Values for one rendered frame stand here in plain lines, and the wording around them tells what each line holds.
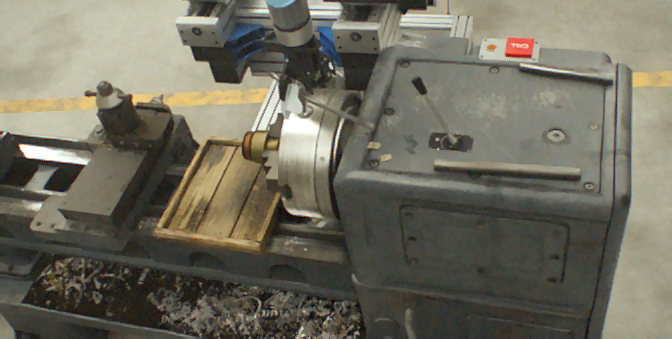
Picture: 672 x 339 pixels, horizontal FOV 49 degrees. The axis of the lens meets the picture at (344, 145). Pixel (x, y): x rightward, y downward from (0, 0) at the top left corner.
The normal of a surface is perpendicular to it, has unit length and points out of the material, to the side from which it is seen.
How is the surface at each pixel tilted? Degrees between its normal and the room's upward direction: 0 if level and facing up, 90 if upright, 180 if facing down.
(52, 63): 0
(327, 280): 88
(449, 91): 0
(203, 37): 90
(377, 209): 90
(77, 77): 0
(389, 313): 90
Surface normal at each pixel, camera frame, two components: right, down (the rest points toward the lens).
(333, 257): -0.14, -0.69
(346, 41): -0.23, 0.72
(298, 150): -0.27, -0.05
